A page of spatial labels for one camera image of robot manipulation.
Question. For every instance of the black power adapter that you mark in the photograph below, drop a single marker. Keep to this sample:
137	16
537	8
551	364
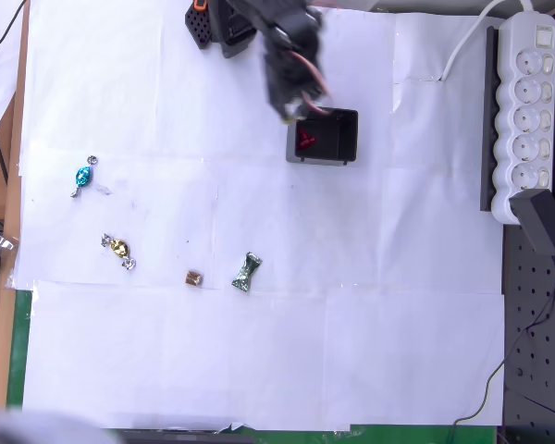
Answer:
538	222

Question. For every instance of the gold foil wrapped candy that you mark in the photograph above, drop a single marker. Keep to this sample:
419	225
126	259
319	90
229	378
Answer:
119	248

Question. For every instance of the orange clamp knob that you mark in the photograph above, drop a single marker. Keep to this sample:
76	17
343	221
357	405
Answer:
200	4

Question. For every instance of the red pawn piece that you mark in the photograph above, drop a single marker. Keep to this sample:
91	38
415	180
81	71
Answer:
306	141

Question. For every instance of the brown caramel candy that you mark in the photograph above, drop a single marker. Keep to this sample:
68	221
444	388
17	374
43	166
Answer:
193	278

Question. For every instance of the black tray under power strip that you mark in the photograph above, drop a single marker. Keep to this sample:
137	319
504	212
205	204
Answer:
489	120

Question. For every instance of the black box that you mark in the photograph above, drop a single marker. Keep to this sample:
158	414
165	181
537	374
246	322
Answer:
348	139

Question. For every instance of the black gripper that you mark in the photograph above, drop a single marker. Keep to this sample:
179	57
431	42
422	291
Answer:
281	96

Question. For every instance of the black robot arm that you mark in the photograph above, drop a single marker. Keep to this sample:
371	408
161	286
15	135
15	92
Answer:
231	28

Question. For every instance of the white paper table cover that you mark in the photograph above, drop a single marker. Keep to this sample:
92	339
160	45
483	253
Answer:
259	347

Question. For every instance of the silver metal clamp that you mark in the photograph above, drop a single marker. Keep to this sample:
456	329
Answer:
0	242

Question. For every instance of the green foil wrapped candy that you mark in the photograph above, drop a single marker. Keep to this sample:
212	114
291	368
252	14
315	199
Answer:
247	273

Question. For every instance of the white keyboard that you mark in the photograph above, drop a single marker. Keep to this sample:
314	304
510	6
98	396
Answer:
527	120

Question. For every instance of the blue foil wrapped candy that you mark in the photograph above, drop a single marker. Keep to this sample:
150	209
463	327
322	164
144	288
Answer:
83	176

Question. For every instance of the black pegboard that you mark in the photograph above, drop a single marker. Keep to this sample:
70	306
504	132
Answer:
541	347

